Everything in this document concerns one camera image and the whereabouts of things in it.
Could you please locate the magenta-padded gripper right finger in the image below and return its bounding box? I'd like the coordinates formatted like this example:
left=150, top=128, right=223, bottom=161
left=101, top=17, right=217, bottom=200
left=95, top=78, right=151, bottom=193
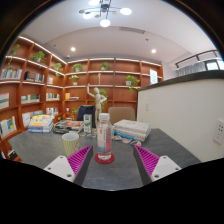
left=133, top=144, right=184, bottom=185

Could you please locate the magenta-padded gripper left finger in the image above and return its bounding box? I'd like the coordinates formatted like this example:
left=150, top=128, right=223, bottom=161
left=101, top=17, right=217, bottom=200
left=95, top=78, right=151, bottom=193
left=43, top=144, right=94, bottom=187

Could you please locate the clear plastic drink bottle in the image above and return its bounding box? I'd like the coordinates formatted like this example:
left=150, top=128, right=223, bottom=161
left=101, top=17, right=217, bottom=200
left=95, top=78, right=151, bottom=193
left=96, top=112, right=113, bottom=161

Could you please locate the yellow striped mug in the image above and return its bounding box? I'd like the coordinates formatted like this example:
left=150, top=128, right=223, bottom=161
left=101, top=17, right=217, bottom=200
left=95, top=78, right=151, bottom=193
left=61, top=132, right=81, bottom=158

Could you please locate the stack of dark books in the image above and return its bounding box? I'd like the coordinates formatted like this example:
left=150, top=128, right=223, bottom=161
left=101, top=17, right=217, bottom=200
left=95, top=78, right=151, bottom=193
left=53, top=119, right=84, bottom=135

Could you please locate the stack of colourful books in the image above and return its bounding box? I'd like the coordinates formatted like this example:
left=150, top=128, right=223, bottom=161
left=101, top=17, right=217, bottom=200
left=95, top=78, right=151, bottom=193
left=27, top=114, right=55, bottom=134

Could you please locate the stack of white books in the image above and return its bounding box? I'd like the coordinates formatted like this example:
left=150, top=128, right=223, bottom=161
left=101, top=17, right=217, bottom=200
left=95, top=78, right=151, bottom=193
left=112, top=119, right=153, bottom=143

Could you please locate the tall green white carton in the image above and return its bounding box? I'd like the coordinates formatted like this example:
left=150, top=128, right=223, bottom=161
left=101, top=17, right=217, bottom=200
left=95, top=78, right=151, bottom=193
left=82, top=113, right=93, bottom=134

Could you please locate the beige chair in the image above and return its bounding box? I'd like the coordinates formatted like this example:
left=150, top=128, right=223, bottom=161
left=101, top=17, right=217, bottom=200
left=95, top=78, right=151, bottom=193
left=107, top=106, right=137, bottom=126

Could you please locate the wooden artist mannequin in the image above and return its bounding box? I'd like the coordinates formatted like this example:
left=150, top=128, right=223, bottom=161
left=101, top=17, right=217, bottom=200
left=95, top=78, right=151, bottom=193
left=86, top=83, right=108, bottom=126

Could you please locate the dark metal railing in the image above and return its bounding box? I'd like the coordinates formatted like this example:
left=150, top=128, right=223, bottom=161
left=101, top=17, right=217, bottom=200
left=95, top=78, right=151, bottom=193
left=174, top=49, right=221, bottom=69

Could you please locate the ceiling air vent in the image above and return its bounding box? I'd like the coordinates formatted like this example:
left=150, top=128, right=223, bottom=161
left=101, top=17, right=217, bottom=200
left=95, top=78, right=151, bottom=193
left=119, top=26, right=146, bottom=35

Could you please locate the ceiling lamp with round bulbs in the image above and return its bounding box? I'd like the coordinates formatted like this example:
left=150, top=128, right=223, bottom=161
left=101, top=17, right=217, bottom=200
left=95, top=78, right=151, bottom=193
left=78, top=0, right=133, bottom=28

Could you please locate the white wall socket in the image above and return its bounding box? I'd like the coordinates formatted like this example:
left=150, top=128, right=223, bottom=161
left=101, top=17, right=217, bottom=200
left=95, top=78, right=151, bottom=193
left=213, top=118, right=224, bottom=146

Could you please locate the wooden wall shelf unit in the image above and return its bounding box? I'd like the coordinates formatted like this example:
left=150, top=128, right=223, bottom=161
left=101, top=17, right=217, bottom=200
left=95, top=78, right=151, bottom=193
left=0, top=34, right=164, bottom=161

